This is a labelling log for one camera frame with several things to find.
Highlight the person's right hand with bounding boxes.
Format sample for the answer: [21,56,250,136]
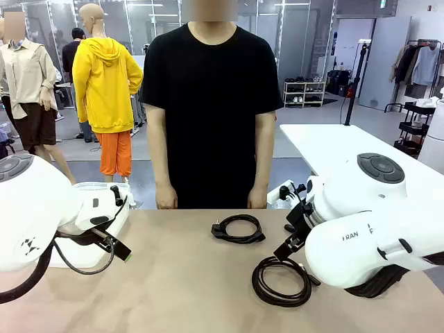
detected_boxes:
[155,185,179,210]

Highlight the light blue hanging shirt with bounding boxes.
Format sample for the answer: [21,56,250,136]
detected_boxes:
[411,46,441,87]

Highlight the mannequin wearing beige shirt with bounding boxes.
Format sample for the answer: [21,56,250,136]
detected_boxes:
[0,12,76,185]

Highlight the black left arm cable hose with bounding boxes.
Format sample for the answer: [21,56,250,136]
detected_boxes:
[0,235,116,305]

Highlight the person's right forearm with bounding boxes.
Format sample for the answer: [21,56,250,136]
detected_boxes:
[148,138,176,189]

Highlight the clear plastic storage container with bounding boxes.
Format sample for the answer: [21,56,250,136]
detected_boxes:
[47,181,132,269]

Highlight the white cylindrical appliance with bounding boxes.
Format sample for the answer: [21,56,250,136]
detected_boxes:
[418,99,444,174]

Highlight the white shoe rack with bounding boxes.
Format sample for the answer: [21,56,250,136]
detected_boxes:
[283,81,327,108]

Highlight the thin black power cable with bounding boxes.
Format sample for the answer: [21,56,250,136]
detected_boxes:
[211,214,266,244]

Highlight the dark hanging jacket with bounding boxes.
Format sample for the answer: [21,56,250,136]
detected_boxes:
[395,45,422,86]

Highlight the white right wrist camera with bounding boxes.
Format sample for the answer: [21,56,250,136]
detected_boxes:
[267,179,296,206]

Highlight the black utility cart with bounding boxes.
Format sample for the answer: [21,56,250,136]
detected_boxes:
[393,101,437,157]

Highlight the black camera pole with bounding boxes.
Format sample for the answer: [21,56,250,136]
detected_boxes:
[341,39,373,126]

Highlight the black bags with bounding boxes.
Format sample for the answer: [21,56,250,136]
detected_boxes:
[327,69,351,97]

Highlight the background person in black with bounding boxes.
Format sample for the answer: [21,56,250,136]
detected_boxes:
[62,27,100,144]

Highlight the mannequin wearing yellow hoodie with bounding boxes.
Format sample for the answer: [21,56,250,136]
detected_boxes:
[78,3,131,185]

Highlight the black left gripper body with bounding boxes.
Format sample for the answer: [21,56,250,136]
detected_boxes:
[54,226,112,250]

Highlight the person's left forearm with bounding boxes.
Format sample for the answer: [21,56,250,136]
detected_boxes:
[250,138,275,190]

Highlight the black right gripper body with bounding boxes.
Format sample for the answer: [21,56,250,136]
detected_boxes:
[285,202,315,244]

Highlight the white side table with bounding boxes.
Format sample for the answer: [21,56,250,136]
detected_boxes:
[279,123,444,181]

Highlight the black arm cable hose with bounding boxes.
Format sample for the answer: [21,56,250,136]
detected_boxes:
[0,235,116,305]
[343,253,444,299]

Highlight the person in black T-shirt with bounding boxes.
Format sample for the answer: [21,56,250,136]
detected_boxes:
[138,0,284,210]

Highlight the brown shorts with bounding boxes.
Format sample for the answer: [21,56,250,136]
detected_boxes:
[12,102,58,151]

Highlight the black garment rack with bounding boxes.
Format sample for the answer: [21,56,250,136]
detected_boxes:
[384,39,444,114]

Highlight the orange shorts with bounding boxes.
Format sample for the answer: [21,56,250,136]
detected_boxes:
[95,130,133,177]

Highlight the thick black cable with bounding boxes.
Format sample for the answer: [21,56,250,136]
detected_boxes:
[251,255,322,308]

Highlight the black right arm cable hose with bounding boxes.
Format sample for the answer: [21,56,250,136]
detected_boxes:
[343,253,444,299]

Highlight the beige hanging coat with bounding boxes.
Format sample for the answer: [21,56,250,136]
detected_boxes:
[391,44,409,84]

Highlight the person's left hand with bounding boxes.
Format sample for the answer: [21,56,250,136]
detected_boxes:
[246,187,269,210]

